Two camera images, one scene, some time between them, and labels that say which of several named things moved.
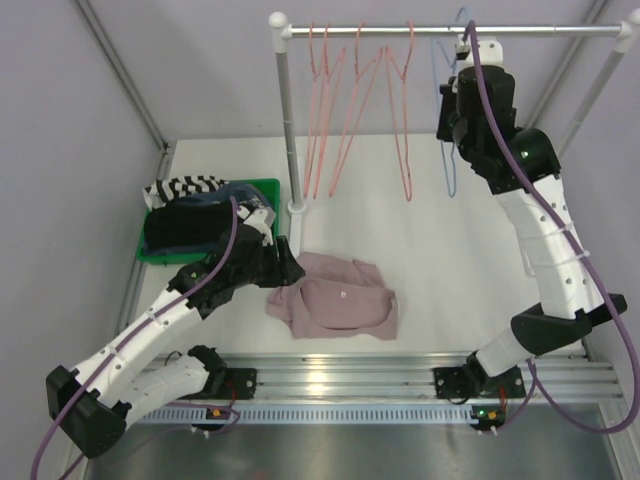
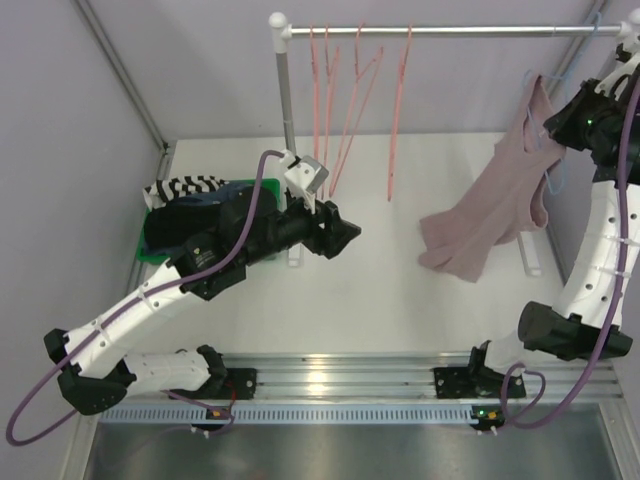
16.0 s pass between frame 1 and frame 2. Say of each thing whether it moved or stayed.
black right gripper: moved
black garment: stayed
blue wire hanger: moved
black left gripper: moved
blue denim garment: stayed
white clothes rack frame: stayed
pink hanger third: stayed
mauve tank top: moved
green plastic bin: stayed
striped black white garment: stayed
